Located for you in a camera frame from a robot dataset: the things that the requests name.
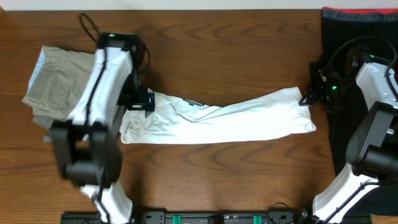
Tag white t-shirt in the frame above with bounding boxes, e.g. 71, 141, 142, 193
119, 87, 316, 144

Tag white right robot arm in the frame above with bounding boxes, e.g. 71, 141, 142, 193
298, 50, 397, 223

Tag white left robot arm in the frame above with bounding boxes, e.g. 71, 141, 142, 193
49, 32, 155, 223

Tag folded khaki shorts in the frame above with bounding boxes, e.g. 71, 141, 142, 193
22, 46, 95, 121

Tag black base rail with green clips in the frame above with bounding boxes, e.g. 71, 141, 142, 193
60, 202, 373, 224

